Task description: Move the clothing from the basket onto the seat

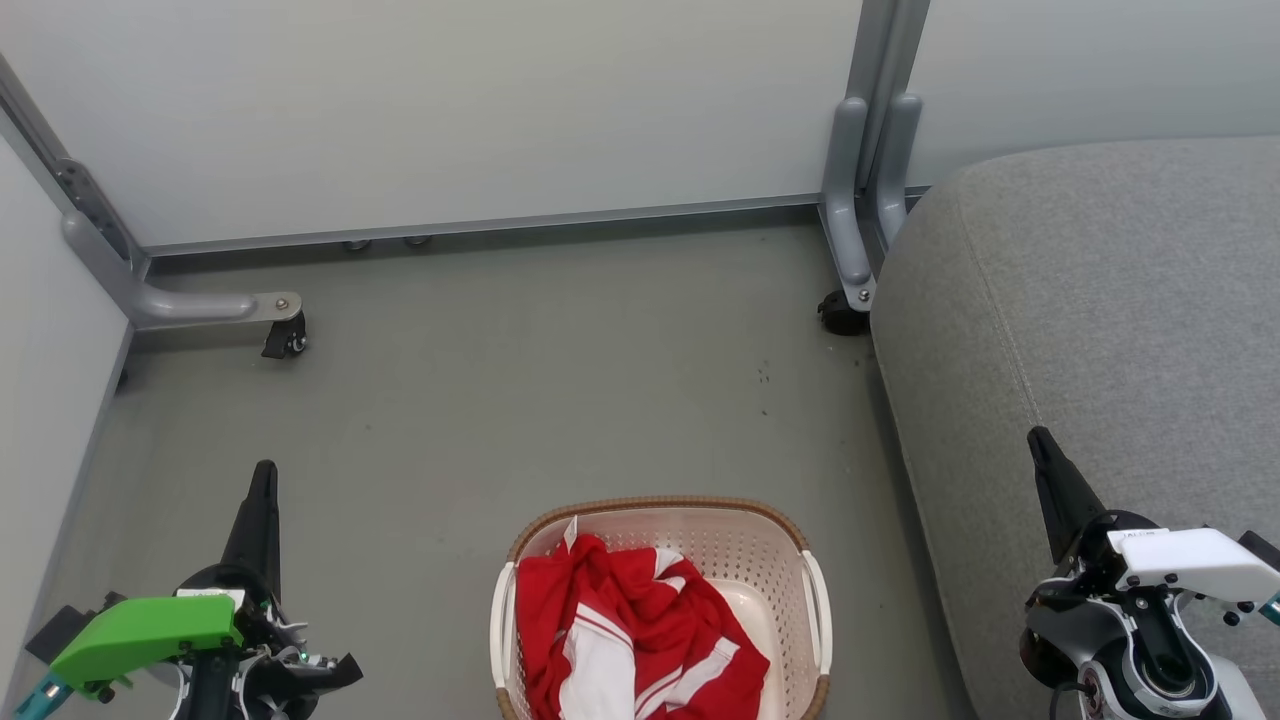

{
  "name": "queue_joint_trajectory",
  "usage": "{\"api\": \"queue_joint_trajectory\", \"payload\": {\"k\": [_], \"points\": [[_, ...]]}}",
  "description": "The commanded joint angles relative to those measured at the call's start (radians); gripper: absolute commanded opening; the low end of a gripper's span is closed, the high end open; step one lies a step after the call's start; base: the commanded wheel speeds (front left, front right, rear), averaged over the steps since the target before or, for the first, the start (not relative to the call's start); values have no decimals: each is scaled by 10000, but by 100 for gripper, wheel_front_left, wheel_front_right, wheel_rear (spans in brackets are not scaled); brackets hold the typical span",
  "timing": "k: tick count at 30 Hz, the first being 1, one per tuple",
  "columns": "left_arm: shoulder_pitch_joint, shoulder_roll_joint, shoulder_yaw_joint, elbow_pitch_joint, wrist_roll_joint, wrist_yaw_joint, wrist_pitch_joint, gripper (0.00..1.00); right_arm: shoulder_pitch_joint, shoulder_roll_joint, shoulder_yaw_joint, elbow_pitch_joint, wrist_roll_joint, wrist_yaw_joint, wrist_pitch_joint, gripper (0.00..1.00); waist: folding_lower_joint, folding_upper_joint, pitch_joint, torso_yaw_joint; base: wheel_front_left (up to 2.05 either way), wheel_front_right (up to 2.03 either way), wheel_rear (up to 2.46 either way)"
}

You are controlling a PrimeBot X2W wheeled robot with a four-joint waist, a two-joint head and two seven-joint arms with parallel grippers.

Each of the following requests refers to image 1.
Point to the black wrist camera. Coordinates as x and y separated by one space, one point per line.
55 630
1262 548

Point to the black caster under post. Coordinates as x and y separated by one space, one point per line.
842 315

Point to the grey curved partition leg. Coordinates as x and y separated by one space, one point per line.
170 305

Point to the grey double-foot partition post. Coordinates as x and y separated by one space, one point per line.
850 200

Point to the grey partition bottom rail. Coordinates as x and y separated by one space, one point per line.
500 225

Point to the white woven-rim laundry basket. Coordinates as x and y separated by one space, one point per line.
745 540

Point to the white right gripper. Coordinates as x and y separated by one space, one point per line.
1190 562

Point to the red white striped garment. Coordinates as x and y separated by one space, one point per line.
640 620

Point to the grey fabric sofa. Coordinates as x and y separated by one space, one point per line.
1100 300

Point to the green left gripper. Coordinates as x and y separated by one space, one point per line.
150 635

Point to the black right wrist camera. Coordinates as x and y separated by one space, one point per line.
1262 548

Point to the black caster on curved leg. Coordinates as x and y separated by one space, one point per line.
285 338

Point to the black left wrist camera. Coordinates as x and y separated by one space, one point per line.
55 630

